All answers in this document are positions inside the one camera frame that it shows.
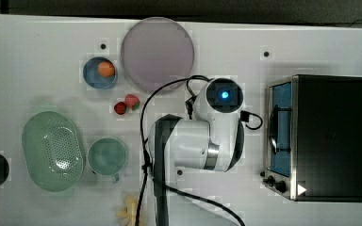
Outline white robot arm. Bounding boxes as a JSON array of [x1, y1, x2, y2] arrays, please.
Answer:
[[148, 78, 244, 226]]

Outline pink toy strawberry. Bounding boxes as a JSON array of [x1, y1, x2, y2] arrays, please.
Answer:
[[124, 94, 140, 111]]

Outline red toy strawberry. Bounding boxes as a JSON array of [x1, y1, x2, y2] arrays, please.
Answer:
[[113, 102, 126, 115]]

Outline grey round plate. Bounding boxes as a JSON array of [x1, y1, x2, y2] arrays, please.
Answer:
[[121, 17, 194, 92]]

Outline green mug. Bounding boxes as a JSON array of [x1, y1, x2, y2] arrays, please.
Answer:
[[87, 137, 128, 184]]

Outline orange ball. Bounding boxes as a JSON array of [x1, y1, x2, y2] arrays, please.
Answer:
[[98, 61, 116, 77]]

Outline blue bowl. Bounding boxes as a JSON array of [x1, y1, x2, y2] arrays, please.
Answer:
[[83, 56, 117, 89]]

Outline silver toaster oven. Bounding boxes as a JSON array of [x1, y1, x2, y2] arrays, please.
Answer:
[[261, 74, 362, 202]]

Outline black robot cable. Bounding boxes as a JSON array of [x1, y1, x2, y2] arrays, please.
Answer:
[[134, 74, 264, 226]]

